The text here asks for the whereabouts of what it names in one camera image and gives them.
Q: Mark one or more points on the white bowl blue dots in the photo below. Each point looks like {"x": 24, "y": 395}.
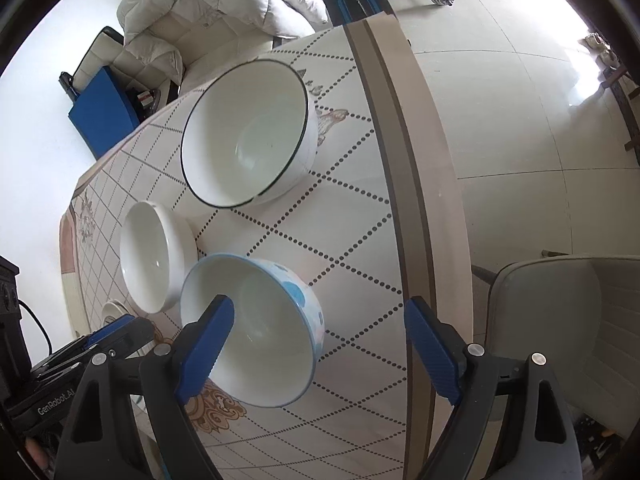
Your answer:
{"x": 276, "y": 339}

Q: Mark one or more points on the cream padded chair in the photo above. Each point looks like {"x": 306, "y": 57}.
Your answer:
{"x": 193, "y": 41}

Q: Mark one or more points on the white bowl dark rim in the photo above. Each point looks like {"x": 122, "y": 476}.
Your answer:
{"x": 251, "y": 136}

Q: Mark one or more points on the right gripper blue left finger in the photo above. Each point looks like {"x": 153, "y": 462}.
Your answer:
{"x": 199, "y": 345}

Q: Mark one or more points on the grey padded chair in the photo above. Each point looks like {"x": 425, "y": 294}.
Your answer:
{"x": 582, "y": 314}

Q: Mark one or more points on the person left hand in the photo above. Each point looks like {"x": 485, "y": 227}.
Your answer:
{"x": 39, "y": 455}

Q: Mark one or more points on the blue leaf pattern plate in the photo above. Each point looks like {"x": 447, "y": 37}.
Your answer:
{"x": 111, "y": 311}

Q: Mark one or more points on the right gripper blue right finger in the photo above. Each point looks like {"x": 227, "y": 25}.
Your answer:
{"x": 439, "y": 346}

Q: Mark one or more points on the plain white bowl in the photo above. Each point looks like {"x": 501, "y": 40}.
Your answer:
{"x": 156, "y": 250}

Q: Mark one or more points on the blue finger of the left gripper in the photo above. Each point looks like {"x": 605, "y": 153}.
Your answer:
{"x": 135, "y": 339}
{"x": 107, "y": 330}

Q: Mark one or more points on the checked floral tablecloth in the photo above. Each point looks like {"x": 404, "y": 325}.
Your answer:
{"x": 378, "y": 220}

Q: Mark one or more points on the dark wooden chair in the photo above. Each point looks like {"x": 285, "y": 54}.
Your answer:
{"x": 625, "y": 92}

